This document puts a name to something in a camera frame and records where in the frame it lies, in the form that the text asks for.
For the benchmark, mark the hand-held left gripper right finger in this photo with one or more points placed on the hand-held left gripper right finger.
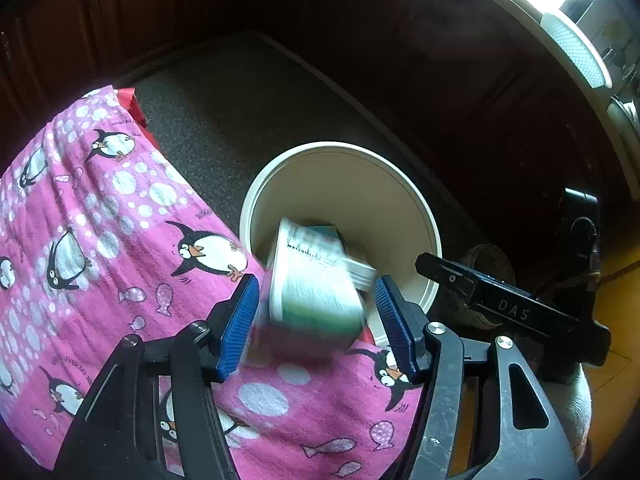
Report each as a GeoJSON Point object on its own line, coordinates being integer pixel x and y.
{"type": "Point", "coordinates": [395, 326]}

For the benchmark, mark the white round mesh cover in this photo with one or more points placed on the white round mesh cover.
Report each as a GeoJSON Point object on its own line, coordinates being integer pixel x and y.
{"type": "Point", "coordinates": [580, 45]}

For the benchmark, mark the pink penguin print blanket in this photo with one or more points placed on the pink penguin print blanket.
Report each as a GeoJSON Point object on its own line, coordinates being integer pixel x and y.
{"type": "Point", "coordinates": [125, 240]}

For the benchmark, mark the red table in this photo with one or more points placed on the red table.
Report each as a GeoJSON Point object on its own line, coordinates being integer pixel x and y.
{"type": "Point", "coordinates": [134, 107]}

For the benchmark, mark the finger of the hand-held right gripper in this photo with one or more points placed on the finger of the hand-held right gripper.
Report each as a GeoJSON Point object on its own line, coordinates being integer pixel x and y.
{"type": "Point", "coordinates": [500, 300]}

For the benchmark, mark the white green plastic cup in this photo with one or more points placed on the white green plastic cup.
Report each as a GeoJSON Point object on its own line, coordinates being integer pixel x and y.
{"type": "Point", "coordinates": [310, 285]}

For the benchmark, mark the brown wooden kitchen cabinet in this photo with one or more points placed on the brown wooden kitchen cabinet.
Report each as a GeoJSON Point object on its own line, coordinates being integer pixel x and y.
{"type": "Point", "coordinates": [60, 20]}

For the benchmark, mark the white sock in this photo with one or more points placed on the white sock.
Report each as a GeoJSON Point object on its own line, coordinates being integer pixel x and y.
{"type": "Point", "coordinates": [577, 405]}

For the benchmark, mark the white round bin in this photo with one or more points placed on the white round bin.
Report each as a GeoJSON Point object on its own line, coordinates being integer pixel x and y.
{"type": "Point", "coordinates": [350, 192]}

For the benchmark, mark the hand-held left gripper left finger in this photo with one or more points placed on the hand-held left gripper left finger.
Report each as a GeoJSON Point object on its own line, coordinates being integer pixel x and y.
{"type": "Point", "coordinates": [239, 326]}

